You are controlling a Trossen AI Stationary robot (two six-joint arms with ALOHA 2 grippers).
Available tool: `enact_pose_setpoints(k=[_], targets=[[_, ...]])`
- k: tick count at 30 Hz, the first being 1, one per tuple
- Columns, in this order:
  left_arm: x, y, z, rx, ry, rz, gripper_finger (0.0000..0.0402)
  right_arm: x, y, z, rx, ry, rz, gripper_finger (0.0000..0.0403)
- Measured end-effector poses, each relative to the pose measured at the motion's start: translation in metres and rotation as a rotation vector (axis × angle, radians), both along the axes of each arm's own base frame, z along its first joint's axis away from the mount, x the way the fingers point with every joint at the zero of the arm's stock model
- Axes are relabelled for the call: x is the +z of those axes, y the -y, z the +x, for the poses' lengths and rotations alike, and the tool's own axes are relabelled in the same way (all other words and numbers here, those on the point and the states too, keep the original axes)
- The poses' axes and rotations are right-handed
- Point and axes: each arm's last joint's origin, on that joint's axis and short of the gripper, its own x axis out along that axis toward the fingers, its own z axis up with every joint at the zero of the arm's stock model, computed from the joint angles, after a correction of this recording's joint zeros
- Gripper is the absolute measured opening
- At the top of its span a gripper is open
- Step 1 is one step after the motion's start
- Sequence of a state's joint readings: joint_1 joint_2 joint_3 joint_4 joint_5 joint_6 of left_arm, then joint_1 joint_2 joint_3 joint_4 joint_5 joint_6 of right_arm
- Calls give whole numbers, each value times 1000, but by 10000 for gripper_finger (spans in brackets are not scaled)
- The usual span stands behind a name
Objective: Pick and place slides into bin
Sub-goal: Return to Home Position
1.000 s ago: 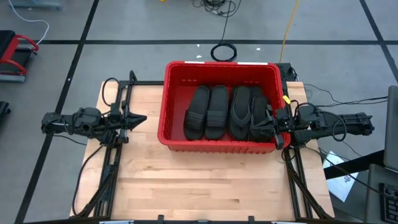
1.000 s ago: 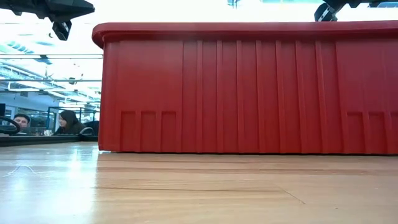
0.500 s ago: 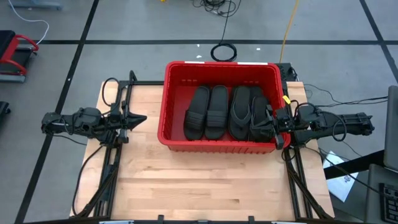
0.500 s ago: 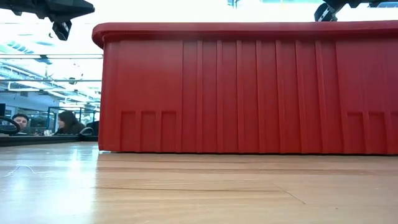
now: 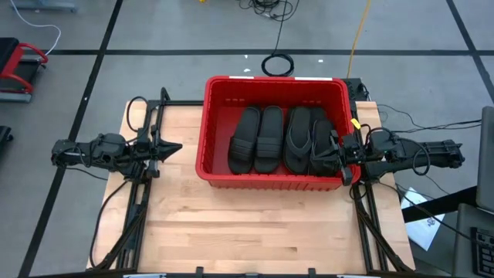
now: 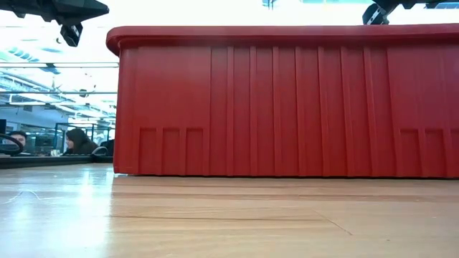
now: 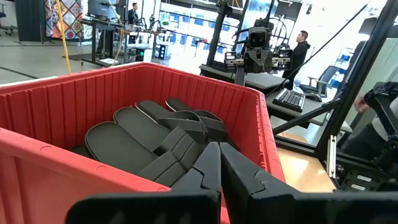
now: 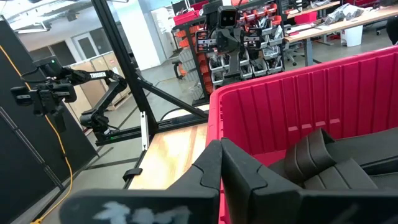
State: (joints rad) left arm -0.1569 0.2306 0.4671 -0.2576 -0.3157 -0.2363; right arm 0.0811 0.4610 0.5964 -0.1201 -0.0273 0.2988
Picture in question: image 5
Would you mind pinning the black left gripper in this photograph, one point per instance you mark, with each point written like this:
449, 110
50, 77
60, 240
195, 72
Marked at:
154, 150

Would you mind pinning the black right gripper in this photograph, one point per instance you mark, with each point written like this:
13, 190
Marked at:
347, 162

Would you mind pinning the large black slide sandal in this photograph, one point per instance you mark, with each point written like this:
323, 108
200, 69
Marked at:
270, 131
244, 131

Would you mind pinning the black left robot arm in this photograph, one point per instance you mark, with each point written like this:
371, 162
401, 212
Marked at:
108, 152

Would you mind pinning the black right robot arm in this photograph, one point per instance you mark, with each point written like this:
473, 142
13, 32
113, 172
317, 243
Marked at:
436, 152

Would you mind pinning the red plastic ribbed bin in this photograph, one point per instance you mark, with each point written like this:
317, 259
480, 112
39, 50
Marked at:
220, 154

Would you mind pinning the black power strip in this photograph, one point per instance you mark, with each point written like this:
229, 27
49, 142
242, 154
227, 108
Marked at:
356, 89

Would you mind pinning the long white tape strip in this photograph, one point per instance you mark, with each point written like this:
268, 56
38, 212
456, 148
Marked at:
313, 78

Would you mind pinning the short white tape strip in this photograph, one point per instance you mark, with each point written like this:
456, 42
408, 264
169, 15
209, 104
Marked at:
241, 77

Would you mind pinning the black table clamp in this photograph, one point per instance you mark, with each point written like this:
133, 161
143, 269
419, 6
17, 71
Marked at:
199, 271
312, 272

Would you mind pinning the white paper sheet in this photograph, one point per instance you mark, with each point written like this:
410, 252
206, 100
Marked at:
422, 228

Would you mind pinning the grey monitor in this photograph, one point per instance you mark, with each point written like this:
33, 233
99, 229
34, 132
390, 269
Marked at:
486, 162

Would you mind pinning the grey desk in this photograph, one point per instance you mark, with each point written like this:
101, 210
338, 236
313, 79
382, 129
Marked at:
463, 247

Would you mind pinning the red and black cart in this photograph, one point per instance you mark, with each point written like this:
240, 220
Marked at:
15, 73

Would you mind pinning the black keyboard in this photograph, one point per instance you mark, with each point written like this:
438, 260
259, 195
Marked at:
484, 251

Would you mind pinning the grey metal stand base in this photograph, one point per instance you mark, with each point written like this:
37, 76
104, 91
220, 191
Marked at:
46, 4

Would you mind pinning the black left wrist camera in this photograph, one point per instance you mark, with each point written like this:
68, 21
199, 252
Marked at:
143, 151

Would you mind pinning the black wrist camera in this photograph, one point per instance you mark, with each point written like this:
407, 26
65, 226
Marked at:
143, 151
352, 143

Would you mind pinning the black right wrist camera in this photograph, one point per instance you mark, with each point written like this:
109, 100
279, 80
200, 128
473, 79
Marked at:
352, 143

